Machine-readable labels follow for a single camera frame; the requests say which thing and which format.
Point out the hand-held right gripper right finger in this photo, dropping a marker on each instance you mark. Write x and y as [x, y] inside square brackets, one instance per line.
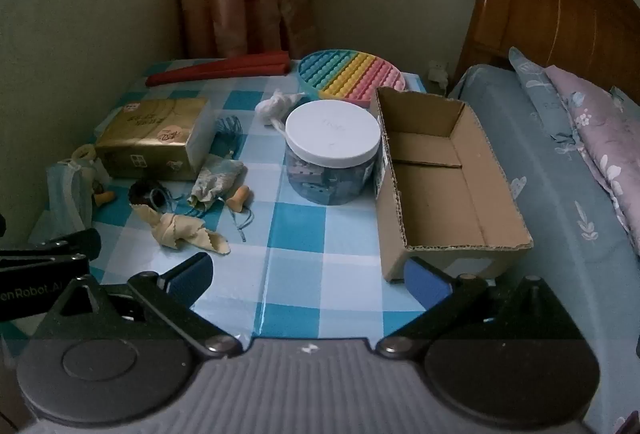
[425, 279]

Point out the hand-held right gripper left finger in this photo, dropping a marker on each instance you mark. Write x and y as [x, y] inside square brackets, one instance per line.
[192, 271]

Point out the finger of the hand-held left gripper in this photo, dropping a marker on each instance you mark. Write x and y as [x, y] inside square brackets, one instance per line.
[50, 246]

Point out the beige cloth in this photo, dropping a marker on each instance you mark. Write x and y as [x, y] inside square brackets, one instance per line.
[175, 231]

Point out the cardboard box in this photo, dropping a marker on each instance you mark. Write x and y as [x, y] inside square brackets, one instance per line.
[450, 194]

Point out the white cloth wad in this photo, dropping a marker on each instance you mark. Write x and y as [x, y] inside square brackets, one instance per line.
[272, 108]

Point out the blue checked tablecloth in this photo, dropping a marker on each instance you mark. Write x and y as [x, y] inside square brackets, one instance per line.
[300, 254]

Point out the gold tissue pack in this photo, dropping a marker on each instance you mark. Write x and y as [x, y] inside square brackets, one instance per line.
[150, 133]

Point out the blue floral bed sheet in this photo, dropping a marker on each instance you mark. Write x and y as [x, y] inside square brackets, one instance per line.
[550, 194]

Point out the clear jar with white lid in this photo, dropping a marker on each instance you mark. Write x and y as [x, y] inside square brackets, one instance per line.
[330, 128]

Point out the red folded fan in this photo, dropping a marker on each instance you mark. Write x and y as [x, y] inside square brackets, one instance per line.
[215, 68]

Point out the round rainbow pop toy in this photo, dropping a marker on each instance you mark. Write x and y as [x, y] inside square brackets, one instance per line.
[350, 73]

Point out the pink floral pillow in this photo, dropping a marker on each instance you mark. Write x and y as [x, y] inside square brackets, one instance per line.
[600, 138]

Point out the blue floral pillow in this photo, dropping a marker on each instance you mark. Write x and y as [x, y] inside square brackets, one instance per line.
[625, 99]
[537, 83]

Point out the wooden bed headboard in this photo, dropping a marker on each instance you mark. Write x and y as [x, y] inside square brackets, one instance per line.
[540, 13]

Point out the white wall charger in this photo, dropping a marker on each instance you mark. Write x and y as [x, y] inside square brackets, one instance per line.
[439, 71]

